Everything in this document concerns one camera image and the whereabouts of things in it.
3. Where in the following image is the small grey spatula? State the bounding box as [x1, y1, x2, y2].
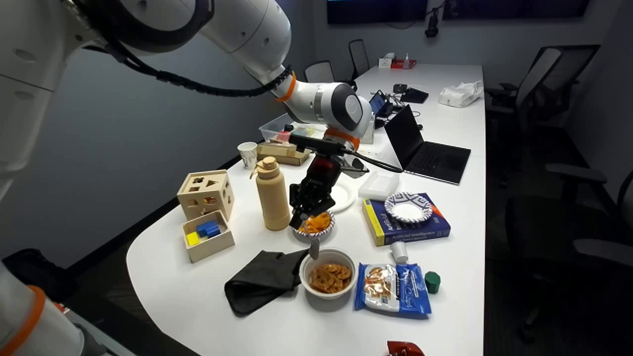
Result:
[307, 234, 323, 263]

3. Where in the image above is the white paper cup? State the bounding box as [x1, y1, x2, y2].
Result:
[236, 141, 259, 170]

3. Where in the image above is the brown pretzel heap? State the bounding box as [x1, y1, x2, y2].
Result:
[307, 263, 354, 295]

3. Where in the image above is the small white cup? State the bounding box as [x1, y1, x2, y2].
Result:
[390, 242, 412, 265]

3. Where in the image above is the white bowl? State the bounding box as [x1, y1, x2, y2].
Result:
[297, 247, 358, 307]

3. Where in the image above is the tablet with blue screen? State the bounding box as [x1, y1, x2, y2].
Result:
[368, 89, 396, 119]

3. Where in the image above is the red chip bag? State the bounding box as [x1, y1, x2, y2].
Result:
[386, 340, 427, 356]

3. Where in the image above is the clear plastic storage container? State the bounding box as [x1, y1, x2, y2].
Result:
[257, 113, 313, 145]

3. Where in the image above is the white paper plate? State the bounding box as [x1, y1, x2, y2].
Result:
[325, 180, 360, 216]

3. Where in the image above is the clear plastic clamshell container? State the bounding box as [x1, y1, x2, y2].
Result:
[356, 170, 402, 202]

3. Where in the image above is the small green capped container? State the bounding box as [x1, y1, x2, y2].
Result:
[423, 269, 443, 297]

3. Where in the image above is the wall display screen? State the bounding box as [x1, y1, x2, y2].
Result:
[327, 0, 429, 26]
[443, 0, 592, 20]

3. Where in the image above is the long wooden block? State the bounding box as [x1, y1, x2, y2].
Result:
[255, 141, 313, 166]

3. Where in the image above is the open wooden tray box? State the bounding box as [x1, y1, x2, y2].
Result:
[180, 210, 238, 265]

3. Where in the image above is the blue and yellow book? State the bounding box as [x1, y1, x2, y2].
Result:
[360, 192, 453, 249]

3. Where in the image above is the crumpled white cloth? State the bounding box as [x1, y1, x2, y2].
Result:
[437, 79, 485, 109]

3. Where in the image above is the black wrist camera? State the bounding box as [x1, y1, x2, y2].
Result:
[287, 133, 346, 158]

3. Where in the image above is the blue snack bag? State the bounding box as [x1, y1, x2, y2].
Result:
[352, 261, 433, 321]

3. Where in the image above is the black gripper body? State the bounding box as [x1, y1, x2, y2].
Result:
[289, 153, 344, 200]

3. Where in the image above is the black folded cloth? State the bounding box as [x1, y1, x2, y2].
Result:
[224, 247, 313, 319]

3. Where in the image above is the black hanging camera pole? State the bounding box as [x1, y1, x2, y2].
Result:
[423, 0, 447, 40]

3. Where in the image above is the tan water bottle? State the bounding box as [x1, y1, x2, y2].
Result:
[253, 154, 293, 234]

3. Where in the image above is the black open laptop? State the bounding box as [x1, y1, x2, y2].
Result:
[384, 105, 473, 186]

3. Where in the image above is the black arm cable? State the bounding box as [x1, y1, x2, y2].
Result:
[85, 36, 295, 99]

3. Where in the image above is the black pouch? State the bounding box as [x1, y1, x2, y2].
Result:
[392, 83, 431, 105]

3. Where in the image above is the small bowl of orange snacks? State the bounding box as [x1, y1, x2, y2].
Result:
[291, 210, 336, 243]

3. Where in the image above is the blue toy block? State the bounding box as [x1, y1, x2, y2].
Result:
[196, 220, 224, 240]

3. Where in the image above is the wooden shape sorter cube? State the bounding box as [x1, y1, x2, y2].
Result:
[176, 168, 238, 222]

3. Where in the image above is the black mesh office chair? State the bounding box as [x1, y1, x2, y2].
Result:
[346, 38, 372, 79]
[487, 44, 602, 137]
[305, 60, 338, 87]
[505, 162, 633, 334]

